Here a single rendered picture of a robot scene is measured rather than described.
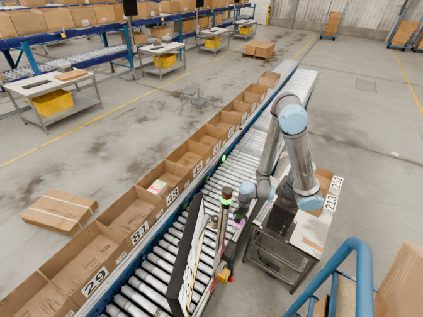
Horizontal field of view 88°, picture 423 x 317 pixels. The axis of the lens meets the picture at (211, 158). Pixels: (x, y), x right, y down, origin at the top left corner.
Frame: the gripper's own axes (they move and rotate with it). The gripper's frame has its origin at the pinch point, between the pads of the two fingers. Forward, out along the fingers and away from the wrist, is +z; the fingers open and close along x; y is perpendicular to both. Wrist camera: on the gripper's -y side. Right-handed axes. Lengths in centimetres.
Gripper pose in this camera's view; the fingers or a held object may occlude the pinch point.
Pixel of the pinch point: (238, 222)
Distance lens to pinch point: 163.6
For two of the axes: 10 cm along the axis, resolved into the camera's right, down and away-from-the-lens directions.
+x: -8.8, -3.4, 3.5
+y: 4.8, -5.4, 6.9
